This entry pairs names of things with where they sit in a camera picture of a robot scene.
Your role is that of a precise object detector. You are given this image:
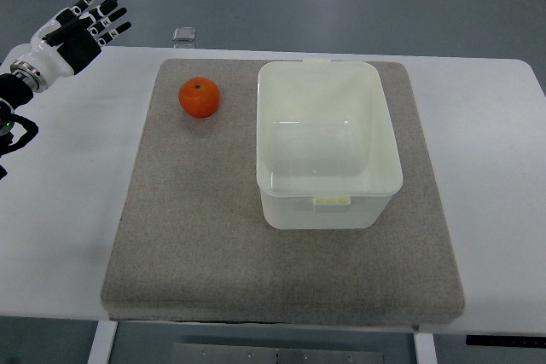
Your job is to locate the orange fruit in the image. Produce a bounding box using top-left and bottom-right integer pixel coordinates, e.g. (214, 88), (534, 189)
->
(178, 77), (220, 118)

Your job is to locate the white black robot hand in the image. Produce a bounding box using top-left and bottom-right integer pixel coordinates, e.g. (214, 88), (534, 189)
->
(9, 0), (131, 92)

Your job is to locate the black table control panel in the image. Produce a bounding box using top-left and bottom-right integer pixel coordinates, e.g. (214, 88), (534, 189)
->
(466, 335), (546, 349)

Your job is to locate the white table leg left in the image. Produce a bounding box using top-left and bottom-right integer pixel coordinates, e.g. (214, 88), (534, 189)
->
(87, 321), (118, 364)

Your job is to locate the white table leg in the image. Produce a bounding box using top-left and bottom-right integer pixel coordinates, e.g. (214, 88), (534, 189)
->
(414, 327), (439, 364)
(87, 321), (118, 364)

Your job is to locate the grey felt mat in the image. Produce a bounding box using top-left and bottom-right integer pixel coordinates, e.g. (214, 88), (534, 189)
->
(101, 59), (465, 326)

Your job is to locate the small clear floor plate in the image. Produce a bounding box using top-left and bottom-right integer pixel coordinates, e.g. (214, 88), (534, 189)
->
(172, 26), (196, 43)

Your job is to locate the grey metal base plate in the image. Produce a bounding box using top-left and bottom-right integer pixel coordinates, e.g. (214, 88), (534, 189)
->
(171, 343), (385, 364)

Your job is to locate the white table leg right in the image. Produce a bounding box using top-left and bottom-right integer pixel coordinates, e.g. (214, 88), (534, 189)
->
(414, 327), (439, 364)

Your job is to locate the white plastic box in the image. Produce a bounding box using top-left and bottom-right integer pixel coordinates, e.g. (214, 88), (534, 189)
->
(256, 60), (404, 230)

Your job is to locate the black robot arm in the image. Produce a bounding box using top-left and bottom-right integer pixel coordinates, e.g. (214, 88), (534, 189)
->
(1, 73), (38, 156)

